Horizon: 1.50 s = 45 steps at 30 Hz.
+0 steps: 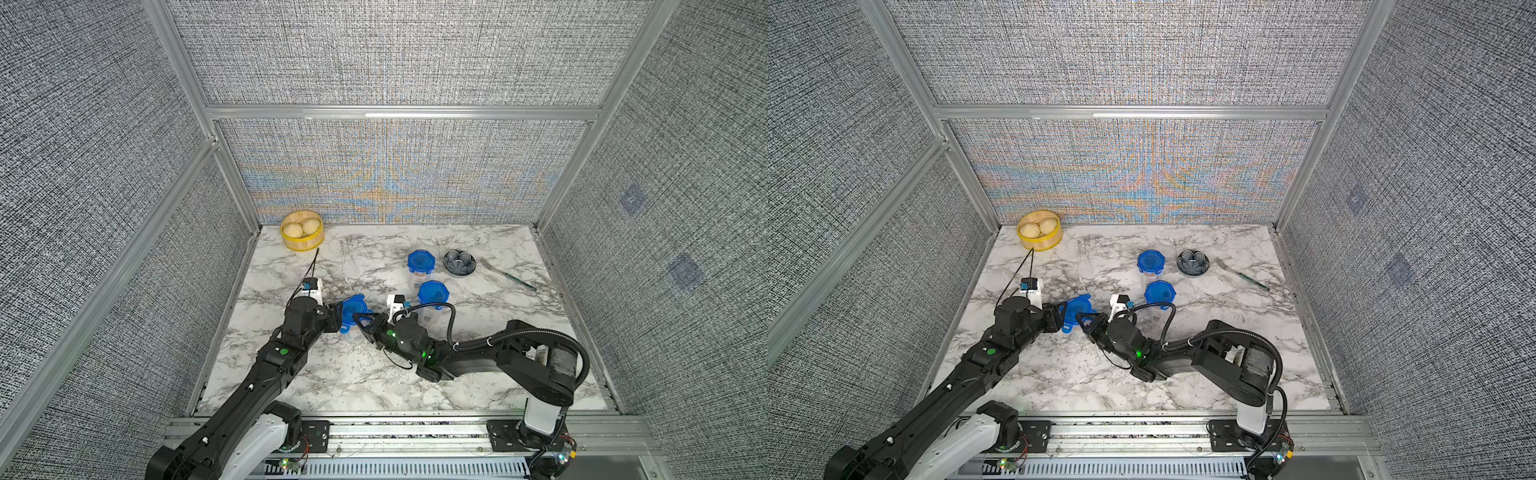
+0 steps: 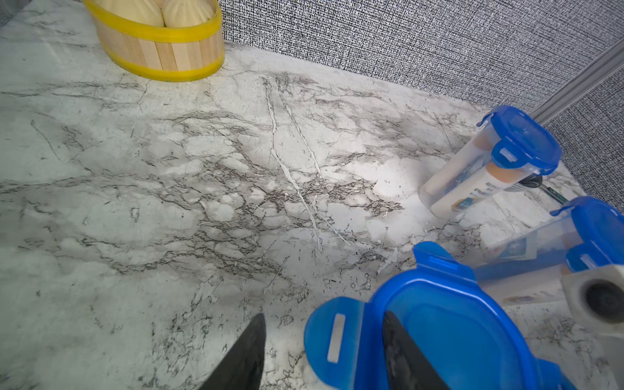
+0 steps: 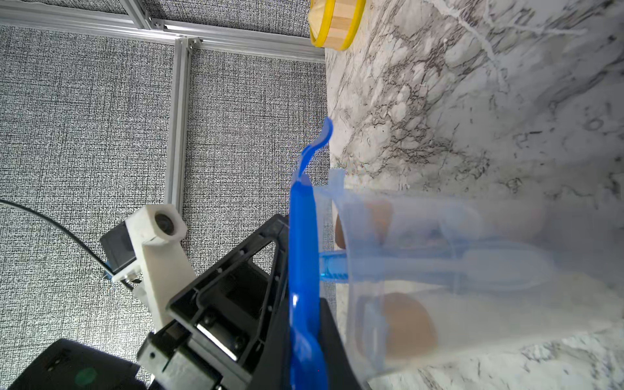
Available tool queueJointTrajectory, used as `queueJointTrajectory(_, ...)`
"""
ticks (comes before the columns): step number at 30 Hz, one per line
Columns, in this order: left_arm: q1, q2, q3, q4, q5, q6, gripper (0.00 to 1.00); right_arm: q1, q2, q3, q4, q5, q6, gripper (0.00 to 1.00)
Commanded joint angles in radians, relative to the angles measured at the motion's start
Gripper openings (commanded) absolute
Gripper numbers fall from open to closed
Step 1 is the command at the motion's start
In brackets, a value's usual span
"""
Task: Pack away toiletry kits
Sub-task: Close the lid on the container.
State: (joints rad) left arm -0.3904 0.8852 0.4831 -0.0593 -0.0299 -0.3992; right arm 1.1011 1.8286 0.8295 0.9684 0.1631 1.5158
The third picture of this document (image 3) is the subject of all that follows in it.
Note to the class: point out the blue lid back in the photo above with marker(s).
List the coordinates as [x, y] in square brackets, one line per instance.
[307, 365]

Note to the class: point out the yellow bamboo steamer basket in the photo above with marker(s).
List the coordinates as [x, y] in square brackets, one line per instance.
[334, 23]

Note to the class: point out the orange cap bottle two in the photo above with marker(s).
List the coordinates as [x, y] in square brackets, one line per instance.
[394, 327]

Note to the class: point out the clear plastic container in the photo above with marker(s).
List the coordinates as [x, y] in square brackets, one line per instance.
[585, 293]

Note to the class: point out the blue toothbrush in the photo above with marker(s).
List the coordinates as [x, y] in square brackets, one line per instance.
[500, 267]

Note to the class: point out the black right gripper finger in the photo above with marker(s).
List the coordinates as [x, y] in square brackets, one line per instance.
[339, 371]

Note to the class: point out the orange cap bottle three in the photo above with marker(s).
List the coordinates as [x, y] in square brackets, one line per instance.
[370, 220]

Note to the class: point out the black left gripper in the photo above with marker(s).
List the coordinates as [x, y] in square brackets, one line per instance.
[236, 312]

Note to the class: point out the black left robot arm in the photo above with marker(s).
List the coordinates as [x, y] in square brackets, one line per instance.
[70, 365]

